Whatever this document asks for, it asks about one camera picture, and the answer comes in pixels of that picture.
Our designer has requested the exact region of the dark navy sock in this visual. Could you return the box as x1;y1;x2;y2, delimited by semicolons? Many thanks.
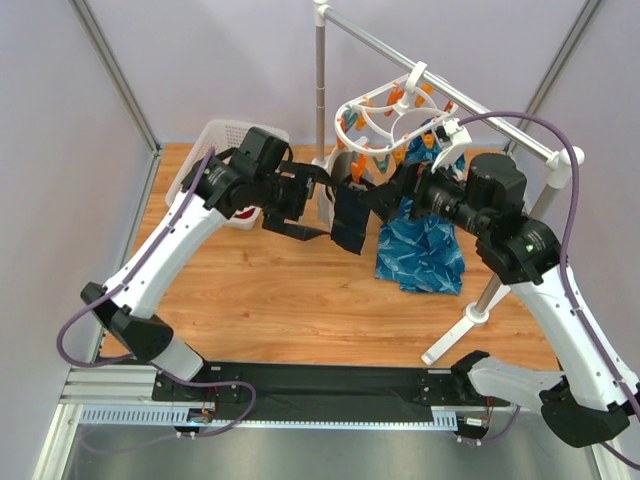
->
330;184;370;255

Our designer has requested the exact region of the teal clothes peg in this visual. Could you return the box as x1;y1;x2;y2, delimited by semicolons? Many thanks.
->
372;154;391;174

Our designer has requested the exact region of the cream beige sock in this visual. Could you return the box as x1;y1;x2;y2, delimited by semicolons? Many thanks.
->
312;146;347;227

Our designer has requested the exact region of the orange clothes peg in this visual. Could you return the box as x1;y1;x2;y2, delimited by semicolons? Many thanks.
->
350;161;366;184

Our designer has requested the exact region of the white round clip hanger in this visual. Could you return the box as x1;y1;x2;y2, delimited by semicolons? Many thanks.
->
333;62;458;154

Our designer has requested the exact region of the grey sock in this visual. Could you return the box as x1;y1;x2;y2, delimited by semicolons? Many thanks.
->
330;152;374;189

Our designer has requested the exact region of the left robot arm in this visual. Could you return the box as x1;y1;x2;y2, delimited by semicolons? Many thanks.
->
81;126;372;392

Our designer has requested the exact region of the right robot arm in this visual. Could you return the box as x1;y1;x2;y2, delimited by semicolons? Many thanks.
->
358;153;639;448

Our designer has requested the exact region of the red white sock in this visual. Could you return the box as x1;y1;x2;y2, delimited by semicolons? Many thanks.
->
234;207;255;220

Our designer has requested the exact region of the blue patterned cloth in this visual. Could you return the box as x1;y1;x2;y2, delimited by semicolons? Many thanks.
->
374;117;469;296

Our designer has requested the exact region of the white plastic basket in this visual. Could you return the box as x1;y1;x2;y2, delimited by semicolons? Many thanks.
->
165;119;290;207

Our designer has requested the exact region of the metal drying rack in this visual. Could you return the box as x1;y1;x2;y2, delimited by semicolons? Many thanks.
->
312;0;573;366

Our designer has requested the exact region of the black base mat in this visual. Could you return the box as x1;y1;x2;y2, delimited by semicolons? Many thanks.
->
94;355;561;422

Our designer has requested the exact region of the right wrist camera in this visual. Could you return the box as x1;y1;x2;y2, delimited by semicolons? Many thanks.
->
431;118;472;172

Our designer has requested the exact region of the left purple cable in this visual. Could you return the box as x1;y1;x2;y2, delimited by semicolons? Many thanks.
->
55;147;259;454

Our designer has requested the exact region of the aluminium rail frame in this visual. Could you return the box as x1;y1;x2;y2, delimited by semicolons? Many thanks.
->
34;364;627;479

